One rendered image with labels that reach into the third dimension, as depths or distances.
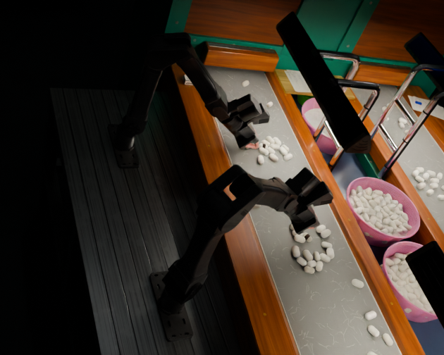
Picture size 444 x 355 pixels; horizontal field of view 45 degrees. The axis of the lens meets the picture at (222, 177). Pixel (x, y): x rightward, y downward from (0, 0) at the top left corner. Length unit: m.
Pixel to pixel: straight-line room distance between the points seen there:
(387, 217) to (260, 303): 0.66
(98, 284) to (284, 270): 0.51
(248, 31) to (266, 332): 1.19
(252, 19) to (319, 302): 1.10
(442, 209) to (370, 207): 0.31
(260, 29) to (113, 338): 1.29
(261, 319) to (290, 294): 0.15
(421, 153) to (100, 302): 1.42
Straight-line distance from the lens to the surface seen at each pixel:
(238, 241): 1.50
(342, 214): 1.74
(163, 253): 1.53
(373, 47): 2.41
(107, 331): 1.37
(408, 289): 1.72
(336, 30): 2.27
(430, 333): 1.76
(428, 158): 2.28
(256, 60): 2.11
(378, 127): 2.08
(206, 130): 1.80
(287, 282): 1.51
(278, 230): 1.62
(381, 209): 1.91
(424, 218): 1.94
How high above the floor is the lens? 1.87
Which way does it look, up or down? 42 degrees down
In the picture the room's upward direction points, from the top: 23 degrees clockwise
